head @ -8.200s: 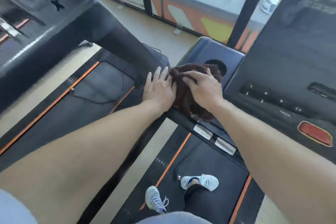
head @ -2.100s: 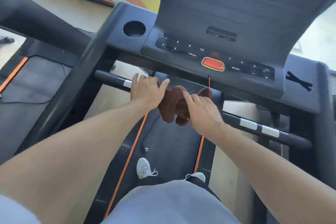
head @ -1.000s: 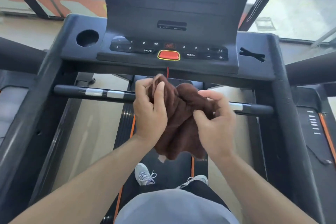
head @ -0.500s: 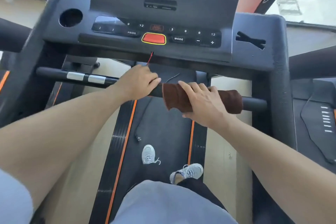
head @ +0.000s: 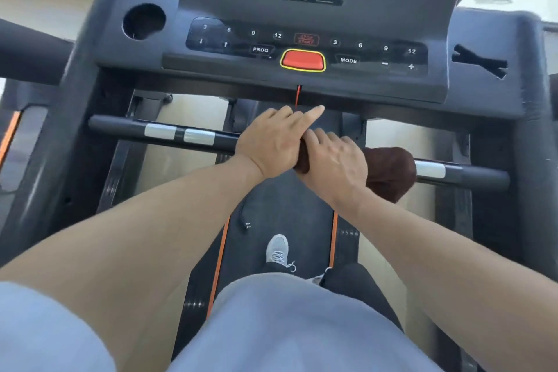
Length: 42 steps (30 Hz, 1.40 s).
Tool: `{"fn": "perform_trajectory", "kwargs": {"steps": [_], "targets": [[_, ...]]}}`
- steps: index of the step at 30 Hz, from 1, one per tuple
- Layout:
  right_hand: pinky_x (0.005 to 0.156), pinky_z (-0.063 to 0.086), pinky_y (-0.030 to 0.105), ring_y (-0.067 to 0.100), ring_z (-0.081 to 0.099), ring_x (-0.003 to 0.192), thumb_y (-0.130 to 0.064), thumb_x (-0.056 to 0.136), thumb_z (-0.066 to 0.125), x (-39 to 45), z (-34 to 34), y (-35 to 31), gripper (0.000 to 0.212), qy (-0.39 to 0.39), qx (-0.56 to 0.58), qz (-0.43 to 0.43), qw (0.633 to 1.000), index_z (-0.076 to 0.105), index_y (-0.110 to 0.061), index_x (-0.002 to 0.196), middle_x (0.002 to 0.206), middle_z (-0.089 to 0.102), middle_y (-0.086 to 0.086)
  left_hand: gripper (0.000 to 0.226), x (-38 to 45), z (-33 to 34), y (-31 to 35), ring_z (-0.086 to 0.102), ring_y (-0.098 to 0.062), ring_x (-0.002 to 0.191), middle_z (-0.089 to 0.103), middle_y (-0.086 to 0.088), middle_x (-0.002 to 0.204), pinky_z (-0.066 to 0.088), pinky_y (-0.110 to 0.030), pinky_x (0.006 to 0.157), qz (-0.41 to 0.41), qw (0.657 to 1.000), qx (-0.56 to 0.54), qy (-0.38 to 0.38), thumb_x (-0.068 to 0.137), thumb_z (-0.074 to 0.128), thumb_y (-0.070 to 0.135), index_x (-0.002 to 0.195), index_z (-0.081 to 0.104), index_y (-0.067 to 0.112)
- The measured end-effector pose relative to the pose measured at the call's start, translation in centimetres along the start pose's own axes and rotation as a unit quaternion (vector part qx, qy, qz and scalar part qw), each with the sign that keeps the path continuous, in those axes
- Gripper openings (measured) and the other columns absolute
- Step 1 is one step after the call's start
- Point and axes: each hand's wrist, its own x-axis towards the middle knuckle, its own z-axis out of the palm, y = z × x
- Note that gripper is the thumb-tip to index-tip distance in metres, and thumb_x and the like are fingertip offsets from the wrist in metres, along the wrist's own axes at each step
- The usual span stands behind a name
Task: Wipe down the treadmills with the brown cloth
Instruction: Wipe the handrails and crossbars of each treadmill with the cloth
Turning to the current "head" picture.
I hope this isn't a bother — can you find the person's right hand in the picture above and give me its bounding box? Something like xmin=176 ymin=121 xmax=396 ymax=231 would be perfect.
xmin=296 ymin=127 xmax=369 ymax=207

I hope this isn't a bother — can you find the person's left hand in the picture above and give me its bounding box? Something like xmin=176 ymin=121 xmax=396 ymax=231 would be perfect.
xmin=234 ymin=105 xmax=327 ymax=181

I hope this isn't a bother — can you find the brown microfibre cloth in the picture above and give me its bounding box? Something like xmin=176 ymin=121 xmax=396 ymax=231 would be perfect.
xmin=294 ymin=140 xmax=417 ymax=205

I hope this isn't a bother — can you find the person's left forearm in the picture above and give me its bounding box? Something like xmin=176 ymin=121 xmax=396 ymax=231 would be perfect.
xmin=0 ymin=156 xmax=267 ymax=372

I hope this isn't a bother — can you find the person's right forearm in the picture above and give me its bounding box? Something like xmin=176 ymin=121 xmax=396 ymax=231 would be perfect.
xmin=344 ymin=186 xmax=558 ymax=372

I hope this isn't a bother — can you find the person's left grey shoe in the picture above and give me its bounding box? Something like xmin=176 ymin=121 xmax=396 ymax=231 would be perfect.
xmin=266 ymin=234 xmax=297 ymax=273

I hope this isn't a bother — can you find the person's grey shirt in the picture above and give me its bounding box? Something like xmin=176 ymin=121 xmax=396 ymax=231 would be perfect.
xmin=0 ymin=272 xmax=441 ymax=372

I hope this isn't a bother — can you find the black cord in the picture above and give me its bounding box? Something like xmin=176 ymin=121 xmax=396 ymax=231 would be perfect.
xmin=238 ymin=192 xmax=253 ymax=231

